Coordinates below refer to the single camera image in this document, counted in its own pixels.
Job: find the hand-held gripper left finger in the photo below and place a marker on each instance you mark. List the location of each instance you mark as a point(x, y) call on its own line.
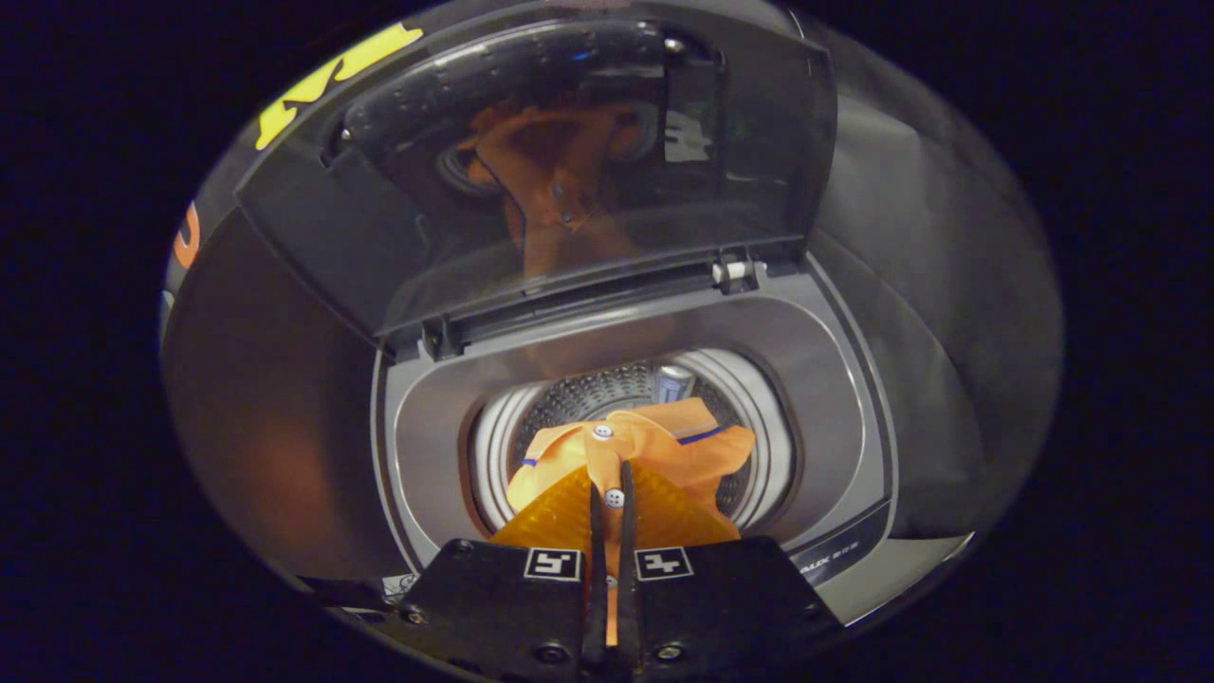
point(503, 607)

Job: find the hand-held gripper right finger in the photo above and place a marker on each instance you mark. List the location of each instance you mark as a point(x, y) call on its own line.
point(721, 607)

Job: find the orange polo shirt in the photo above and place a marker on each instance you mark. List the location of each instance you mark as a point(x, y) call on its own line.
point(654, 441)

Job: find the grey washing machine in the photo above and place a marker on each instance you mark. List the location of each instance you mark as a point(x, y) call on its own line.
point(825, 408)

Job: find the dark washing machine lid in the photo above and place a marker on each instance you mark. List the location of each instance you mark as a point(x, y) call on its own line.
point(474, 218)

